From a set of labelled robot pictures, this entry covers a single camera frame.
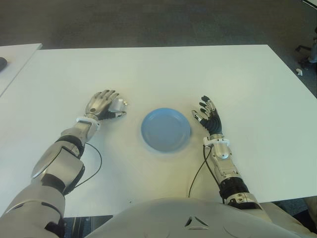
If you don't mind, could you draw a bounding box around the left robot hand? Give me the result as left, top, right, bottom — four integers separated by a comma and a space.
85, 89, 127, 121

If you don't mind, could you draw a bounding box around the blue plate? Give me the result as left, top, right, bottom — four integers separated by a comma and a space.
140, 107, 193, 153

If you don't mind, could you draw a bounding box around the white charger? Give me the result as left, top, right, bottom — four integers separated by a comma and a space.
108, 98, 130, 114

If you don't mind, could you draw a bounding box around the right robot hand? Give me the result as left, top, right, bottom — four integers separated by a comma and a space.
190, 94, 223, 136

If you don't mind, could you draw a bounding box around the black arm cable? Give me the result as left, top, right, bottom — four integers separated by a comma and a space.
187, 145, 227, 205
63, 142, 103, 195

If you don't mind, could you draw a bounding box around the neighbouring white table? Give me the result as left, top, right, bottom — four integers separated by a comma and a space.
0, 43, 43, 97

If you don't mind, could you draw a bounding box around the black office chair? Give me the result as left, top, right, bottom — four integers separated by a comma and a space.
295, 37, 317, 54

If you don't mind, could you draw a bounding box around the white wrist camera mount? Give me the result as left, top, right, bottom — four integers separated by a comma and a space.
76, 116, 101, 129
202, 138, 230, 149

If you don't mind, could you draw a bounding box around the seated person in jeans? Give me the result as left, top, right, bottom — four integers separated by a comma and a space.
299, 37, 317, 67

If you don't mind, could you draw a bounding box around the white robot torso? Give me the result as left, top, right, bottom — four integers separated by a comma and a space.
85, 197, 308, 238

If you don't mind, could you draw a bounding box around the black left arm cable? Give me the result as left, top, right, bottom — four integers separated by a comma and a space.
63, 142, 103, 195

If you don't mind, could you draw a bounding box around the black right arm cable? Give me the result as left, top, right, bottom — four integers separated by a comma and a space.
187, 145, 227, 205

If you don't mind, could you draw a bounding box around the beige fabric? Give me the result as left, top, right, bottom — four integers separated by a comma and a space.
257, 190, 317, 238

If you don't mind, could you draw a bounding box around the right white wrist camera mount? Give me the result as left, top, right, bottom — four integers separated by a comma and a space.
202, 138, 230, 149

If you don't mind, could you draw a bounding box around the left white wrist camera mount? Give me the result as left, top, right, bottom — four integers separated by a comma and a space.
76, 116, 101, 129

